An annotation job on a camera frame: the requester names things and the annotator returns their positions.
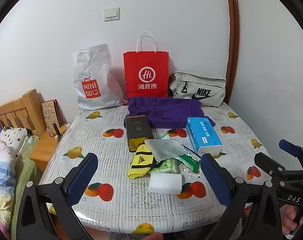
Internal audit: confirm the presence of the wooden nightstand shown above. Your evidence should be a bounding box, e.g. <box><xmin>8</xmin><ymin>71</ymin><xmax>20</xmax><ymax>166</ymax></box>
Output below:
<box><xmin>29</xmin><ymin>122</ymin><xmax>71</xmax><ymax>172</ymax></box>

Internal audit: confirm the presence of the green sachet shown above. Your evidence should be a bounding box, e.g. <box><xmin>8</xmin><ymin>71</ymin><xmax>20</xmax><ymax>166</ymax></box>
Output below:
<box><xmin>178</xmin><ymin>154</ymin><xmax>200</xmax><ymax>175</ymax></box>

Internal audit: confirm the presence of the green bedsheet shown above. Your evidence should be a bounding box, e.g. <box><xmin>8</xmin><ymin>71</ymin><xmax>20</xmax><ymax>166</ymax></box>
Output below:
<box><xmin>12</xmin><ymin>135</ymin><xmax>42</xmax><ymax>230</ymax></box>

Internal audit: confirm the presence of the wooden headboard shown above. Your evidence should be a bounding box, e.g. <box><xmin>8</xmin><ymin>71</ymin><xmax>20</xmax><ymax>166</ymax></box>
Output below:
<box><xmin>0</xmin><ymin>89</ymin><xmax>47</xmax><ymax>137</ymax></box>

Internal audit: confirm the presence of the dark tea box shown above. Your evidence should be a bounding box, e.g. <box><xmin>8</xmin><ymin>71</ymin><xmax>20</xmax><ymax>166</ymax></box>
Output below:
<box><xmin>124</xmin><ymin>114</ymin><xmax>155</xmax><ymax>153</ymax></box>

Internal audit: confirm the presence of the grey fabric pouch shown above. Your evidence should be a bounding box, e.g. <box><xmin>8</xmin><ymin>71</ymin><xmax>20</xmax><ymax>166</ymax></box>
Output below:
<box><xmin>168</xmin><ymin>70</ymin><xmax>227</xmax><ymax>107</ymax></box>

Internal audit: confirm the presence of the white dotted pillow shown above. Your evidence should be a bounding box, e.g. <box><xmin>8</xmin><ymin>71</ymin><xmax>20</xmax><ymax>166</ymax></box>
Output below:
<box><xmin>0</xmin><ymin>127</ymin><xmax>28</xmax><ymax>153</ymax></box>

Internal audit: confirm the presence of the pastel striped blanket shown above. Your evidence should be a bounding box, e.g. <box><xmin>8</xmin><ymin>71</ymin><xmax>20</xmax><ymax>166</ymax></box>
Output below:
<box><xmin>0</xmin><ymin>142</ymin><xmax>19</xmax><ymax>240</ymax></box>

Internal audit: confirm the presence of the clear plastic bag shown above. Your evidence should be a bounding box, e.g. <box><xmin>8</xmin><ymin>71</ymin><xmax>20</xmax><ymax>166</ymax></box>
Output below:
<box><xmin>144</xmin><ymin>139</ymin><xmax>187</xmax><ymax>162</ymax></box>

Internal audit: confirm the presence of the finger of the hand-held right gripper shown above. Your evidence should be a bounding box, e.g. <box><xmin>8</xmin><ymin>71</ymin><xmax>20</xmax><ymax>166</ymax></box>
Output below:
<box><xmin>278</xmin><ymin>139</ymin><xmax>303</xmax><ymax>165</ymax></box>
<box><xmin>254</xmin><ymin>152</ymin><xmax>287</xmax><ymax>178</ymax></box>

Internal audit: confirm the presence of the blue tissue pack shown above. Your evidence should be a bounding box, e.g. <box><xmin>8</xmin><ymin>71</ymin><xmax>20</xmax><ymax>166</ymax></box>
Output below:
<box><xmin>186</xmin><ymin>117</ymin><xmax>223</xmax><ymax>155</ymax></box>

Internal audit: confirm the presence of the white plastic shopping bag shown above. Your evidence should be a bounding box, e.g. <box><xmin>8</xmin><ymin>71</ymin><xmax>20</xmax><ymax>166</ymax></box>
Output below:
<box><xmin>72</xmin><ymin>43</ymin><xmax>125</xmax><ymax>110</ymax></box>

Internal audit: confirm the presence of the green wet wipes pack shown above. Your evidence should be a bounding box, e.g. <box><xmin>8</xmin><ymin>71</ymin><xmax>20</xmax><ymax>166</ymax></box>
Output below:
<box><xmin>151</xmin><ymin>158</ymin><xmax>182</xmax><ymax>174</ymax></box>

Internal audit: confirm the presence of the fruit print packet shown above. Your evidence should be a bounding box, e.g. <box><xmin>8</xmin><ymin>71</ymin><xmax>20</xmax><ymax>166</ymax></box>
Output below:
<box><xmin>181</xmin><ymin>167</ymin><xmax>202</xmax><ymax>178</ymax></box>

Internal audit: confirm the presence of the person's right hand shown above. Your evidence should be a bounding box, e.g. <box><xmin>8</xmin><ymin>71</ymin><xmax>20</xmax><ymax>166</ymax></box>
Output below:
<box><xmin>283</xmin><ymin>204</ymin><xmax>303</xmax><ymax>236</ymax></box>

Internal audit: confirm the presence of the red paper bag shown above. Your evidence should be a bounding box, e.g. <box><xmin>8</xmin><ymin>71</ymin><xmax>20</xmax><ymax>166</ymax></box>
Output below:
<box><xmin>123</xmin><ymin>32</ymin><xmax>170</xmax><ymax>99</ymax></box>

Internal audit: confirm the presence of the brown wooden door frame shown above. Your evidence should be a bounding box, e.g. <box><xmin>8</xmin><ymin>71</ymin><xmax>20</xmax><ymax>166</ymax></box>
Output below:
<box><xmin>224</xmin><ymin>0</ymin><xmax>240</xmax><ymax>105</ymax></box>

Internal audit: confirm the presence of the patterned notebook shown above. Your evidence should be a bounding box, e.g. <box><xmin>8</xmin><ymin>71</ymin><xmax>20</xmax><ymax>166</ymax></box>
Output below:
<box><xmin>41</xmin><ymin>99</ymin><xmax>62</xmax><ymax>130</ymax></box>

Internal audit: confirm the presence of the yellow mesh pouch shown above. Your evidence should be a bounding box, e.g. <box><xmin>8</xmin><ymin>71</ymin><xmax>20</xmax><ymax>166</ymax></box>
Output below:
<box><xmin>127</xmin><ymin>144</ymin><xmax>163</xmax><ymax>180</ymax></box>

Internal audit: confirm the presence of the fruit print tablecloth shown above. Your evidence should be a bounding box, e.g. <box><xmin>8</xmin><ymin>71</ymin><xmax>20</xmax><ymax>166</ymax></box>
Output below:
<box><xmin>39</xmin><ymin>100</ymin><xmax>279</xmax><ymax>233</ymax></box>

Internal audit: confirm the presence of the white sponge block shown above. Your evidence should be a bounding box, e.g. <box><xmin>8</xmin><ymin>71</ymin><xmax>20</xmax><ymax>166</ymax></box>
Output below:
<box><xmin>149</xmin><ymin>172</ymin><xmax>183</xmax><ymax>195</ymax></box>

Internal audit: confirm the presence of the white light switch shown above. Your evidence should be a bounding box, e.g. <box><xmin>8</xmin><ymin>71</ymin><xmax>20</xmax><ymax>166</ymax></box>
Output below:
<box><xmin>103</xmin><ymin>7</ymin><xmax>120</xmax><ymax>22</ymax></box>

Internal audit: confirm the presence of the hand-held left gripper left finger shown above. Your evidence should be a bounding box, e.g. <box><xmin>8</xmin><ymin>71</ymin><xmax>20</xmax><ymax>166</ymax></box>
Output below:
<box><xmin>17</xmin><ymin>152</ymin><xmax>99</xmax><ymax>240</ymax></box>

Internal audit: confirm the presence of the purple towel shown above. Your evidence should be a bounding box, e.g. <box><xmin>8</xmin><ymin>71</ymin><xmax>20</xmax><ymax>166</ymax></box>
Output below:
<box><xmin>127</xmin><ymin>96</ymin><xmax>215</xmax><ymax>128</ymax></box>

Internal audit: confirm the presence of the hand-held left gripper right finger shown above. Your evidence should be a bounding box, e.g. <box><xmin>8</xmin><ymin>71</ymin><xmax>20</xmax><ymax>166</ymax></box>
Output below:
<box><xmin>201</xmin><ymin>153</ymin><xmax>283</xmax><ymax>240</ymax></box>

